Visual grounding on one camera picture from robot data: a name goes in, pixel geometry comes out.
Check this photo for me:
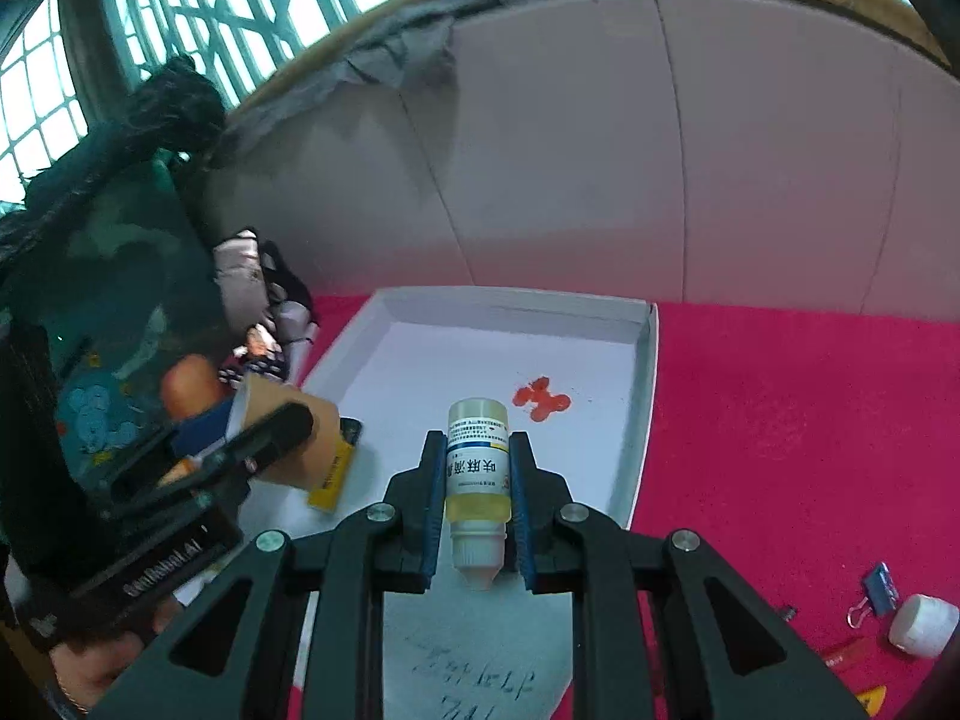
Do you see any white pill bottle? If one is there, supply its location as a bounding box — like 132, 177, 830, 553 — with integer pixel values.
889, 593, 958, 658

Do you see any left hand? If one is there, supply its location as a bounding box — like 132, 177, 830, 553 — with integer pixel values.
47, 596, 184, 718

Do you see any blue binder clip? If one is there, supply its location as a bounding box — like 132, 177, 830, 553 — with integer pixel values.
846, 561, 900, 631

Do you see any brown packing tape roll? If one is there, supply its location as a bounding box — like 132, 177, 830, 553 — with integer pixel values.
224, 374, 340, 491

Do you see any red lighter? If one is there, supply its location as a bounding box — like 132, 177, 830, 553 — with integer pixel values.
822, 637, 872, 673

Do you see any dark green bag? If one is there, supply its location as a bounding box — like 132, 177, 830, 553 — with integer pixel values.
2, 55, 226, 507

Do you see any grey cloth on ledge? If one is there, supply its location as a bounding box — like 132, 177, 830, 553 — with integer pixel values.
216, 0, 550, 166

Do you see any white cardboard box tray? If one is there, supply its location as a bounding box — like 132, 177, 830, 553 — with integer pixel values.
170, 284, 661, 720

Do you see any yellow eye drop bottle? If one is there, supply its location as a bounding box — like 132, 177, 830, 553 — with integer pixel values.
444, 398, 512, 590

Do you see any orange round object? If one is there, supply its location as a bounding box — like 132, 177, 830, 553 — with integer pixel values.
160, 355, 226, 422

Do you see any yellow black marker tube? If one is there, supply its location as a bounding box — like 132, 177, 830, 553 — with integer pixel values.
308, 418, 363, 514

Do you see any red felt mat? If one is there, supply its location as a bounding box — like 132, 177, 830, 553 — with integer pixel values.
283, 291, 960, 720

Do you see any doll figure packet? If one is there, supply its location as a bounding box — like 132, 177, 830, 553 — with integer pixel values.
213, 227, 319, 390

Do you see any yellow black lighter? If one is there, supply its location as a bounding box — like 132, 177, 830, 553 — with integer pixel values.
856, 684, 887, 718

